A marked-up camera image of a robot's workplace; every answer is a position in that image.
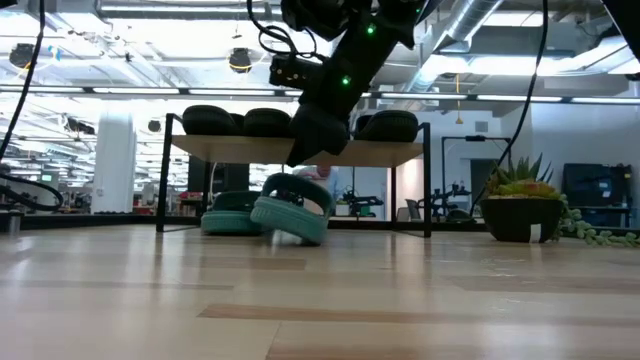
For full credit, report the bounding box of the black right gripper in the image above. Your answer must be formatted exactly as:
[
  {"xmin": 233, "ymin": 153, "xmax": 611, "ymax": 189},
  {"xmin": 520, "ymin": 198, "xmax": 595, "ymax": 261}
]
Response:
[{"xmin": 286, "ymin": 19, "xmax": 419, "ymax": 168}]

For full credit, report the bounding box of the green rubber slide sandal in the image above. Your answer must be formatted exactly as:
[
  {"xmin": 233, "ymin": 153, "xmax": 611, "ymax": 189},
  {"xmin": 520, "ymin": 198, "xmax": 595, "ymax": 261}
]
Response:
[
  {"xmin": 200, "ymin": 189, "xmax": 269, "ymax": 237},
  {"xmin": 249, "ymin": 172, "xmax": 337, "ymax": 247}
]

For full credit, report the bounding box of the wooden shelf with black legs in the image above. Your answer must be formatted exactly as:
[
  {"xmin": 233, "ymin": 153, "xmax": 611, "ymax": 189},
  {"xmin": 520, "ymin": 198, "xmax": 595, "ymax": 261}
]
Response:
[{"xmin": 155, "ymin": 112, "xmax": 434, "ymax": 239}]

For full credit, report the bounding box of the person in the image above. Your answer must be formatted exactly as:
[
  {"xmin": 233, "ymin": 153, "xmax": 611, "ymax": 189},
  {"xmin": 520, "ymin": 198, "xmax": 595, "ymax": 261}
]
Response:
[{"xmin": 292, "ymin": 164, "xmax": 344, "ymax": 211}]

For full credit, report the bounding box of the background robot workstation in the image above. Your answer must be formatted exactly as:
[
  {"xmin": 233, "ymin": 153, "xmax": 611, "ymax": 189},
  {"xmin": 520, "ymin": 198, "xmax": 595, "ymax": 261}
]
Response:
[{"xmin": 342, "ymin": 189, "xmax": 386, "ymax": 220}]

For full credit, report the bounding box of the black background cabinet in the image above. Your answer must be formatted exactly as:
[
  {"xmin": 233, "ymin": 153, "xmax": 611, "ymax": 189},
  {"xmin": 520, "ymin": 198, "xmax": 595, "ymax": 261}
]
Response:
[{"xmin": 187, "ymin": 155, "xmax": 251, "ymax": 196}]

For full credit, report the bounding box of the black hanging ceiling speaker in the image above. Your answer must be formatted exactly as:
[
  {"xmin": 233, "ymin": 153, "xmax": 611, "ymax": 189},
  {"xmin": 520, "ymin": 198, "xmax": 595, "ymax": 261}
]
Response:
[
  {"xmin": 228, "ymin": 47, "xmax": 253, "ymax": 75},
  {"xmin": 8, "ymin": 43, "xmax": 39, "ymax": 70}
]

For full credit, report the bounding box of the linear ceiling light strip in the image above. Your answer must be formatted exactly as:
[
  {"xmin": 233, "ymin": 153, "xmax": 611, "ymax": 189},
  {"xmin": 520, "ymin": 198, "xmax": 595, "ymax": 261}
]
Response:
[{"xmin": 0, "ymin": 84, "xmax": 640, "ymax": 106}]

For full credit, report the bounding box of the white room pillar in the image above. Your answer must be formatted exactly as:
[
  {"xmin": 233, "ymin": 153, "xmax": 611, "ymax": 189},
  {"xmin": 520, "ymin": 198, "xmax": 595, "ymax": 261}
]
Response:
[{"xmin": 91, "ymin": 112, "xmax": 138, "ymax": 215}]

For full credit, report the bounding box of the succulent plant in black pot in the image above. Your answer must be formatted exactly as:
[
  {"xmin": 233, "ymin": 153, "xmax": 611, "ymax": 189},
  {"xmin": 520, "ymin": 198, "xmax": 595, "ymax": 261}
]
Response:
[{"xmin": 478, "ymin": 153, "xmax": 640, "ymax": 249}]

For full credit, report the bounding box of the black background equipment case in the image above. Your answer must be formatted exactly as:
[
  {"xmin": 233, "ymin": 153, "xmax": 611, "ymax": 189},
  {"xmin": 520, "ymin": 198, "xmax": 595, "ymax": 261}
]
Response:
[{"xmin": 562, "ymin": 162, "xmax": 634, "ymax": 226}]

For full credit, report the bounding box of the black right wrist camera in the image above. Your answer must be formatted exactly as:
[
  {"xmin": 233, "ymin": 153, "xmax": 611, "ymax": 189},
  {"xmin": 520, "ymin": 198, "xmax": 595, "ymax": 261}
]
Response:
[{"xmin": 268, "ymin": 53, "xmax": 327, "ymax": 92}]

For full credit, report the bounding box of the yellow hanging cord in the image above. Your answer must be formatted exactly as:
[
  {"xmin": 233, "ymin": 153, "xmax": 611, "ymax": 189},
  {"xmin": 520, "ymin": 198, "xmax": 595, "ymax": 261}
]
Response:
[{"xmin": 453, "ymin": 73, "xmax": 464, "ymax": 126}]

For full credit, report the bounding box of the black background frame stand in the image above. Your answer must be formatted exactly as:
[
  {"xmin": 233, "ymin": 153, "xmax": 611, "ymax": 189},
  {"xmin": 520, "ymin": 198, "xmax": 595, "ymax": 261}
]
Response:
[{"xmin": 441, "ymin": 134, "xmax": 513, "ymax": 221}]

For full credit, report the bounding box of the slanted silver air duct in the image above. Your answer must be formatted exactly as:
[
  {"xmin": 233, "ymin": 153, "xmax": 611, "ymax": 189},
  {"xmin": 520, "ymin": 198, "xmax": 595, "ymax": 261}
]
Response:
[{"xmin": 399, "ymin": 0, "xmax": 504, "ymax": 96}]

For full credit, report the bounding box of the thin black arm supply cable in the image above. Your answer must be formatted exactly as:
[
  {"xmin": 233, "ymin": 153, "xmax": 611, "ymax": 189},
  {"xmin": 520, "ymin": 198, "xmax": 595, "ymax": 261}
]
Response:
[{"xmin": 468, "ymin": 0, "xmax": 550, "ymax": 217}]

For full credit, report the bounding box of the black aluminium rig frame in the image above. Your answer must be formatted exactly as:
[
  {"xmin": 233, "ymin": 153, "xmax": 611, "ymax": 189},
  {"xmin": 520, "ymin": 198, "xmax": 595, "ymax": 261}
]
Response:
[{"xmin": 0, "ymin": 212, "xmax": 640, "ymax": 237}]

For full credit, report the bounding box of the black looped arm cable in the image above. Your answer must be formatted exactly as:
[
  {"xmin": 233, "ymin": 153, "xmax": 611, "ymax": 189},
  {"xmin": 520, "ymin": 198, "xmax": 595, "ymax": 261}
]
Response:
[{"xmin": 0, "ymin": 172, "xmax": 65, "ymax": 213}]

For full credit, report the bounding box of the black hanging arm cable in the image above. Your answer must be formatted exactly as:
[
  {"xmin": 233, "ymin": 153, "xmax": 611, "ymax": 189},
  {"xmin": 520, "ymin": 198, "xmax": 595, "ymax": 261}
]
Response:
[{"xmin": 0, "ymin": 0, "xmax": 47, "ymax": 161}]

